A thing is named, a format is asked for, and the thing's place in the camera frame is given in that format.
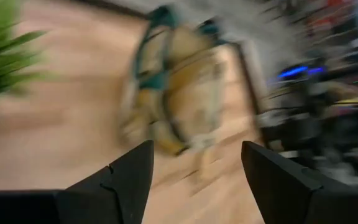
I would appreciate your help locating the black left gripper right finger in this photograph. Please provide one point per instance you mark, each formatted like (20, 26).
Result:
(284, 196)

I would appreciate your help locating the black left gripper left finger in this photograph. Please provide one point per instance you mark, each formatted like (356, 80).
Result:
(113, 196)

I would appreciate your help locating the computer tower blue lights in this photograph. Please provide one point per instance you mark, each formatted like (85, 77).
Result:
(294, 72)

